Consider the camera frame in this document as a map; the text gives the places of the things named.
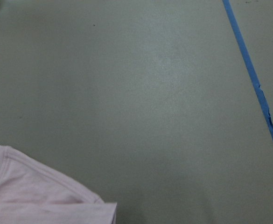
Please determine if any pink Snoopy t-shirt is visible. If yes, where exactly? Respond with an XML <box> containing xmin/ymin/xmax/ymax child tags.
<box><xmin>0</xmin><ymin>146</ymin><xmax>117</xmax><ymax>224</ymax></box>

